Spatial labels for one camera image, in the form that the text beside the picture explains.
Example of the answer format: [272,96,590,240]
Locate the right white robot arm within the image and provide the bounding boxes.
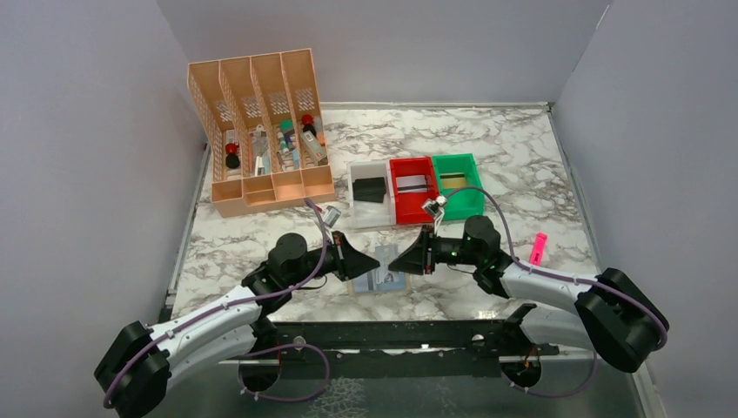
[389,215,669,373]

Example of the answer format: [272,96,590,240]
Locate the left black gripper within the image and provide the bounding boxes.
[286,231,380,287]

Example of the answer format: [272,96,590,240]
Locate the white plastic bin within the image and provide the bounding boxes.
[347,159,396,229]

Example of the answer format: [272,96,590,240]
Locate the black cards in white bin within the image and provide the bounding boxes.
[352,177,386,204]

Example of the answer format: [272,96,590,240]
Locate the green plastic bin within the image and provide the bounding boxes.
[432,153,485,222]

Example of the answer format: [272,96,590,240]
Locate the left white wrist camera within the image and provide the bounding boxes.
[319,206,342,230]

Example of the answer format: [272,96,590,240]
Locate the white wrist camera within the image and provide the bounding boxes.
[421,195,447,229]
[319,206,342,230]

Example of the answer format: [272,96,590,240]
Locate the pink marker pen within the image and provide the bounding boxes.
[529,233,548,266]

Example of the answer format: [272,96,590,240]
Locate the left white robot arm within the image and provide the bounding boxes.
[94,231,379,417]

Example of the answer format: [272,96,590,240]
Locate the white box in organizer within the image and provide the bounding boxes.
[300,131,328,165]

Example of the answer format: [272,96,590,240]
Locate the green capped tube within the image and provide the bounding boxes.
[276,119,300,169]

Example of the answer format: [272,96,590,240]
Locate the peach desk file organizer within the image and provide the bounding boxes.
[187,49,337,218]

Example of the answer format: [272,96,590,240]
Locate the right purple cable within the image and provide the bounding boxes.
[438,185,671,399]

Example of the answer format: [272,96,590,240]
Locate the silver VIP credit card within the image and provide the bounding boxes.
[372,244,402,291]

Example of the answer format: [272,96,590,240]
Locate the red black small bottle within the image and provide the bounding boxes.
[301,113,317,136]

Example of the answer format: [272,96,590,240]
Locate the gold card in green bin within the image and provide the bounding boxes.
[440,172,467,189]

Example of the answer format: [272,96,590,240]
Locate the red capped black bottle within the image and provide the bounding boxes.
[224,142,241,170]

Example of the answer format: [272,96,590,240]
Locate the silver card in red bin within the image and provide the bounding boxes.
[395,175,428,193]

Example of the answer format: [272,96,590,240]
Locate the black metal base rail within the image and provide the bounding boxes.
[218,313,560,382]

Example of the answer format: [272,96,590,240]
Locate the red plastic bin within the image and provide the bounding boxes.
[389,156,439,225]

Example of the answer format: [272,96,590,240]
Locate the beige card holder wallet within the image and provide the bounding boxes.
[347,244,411,295]

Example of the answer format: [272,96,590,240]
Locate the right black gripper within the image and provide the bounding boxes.
[389,225,482,274]

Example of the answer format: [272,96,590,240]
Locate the silver items in organizer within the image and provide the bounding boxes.
[249,125,271,177]

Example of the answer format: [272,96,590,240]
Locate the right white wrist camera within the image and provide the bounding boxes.
[421,195,447,229]

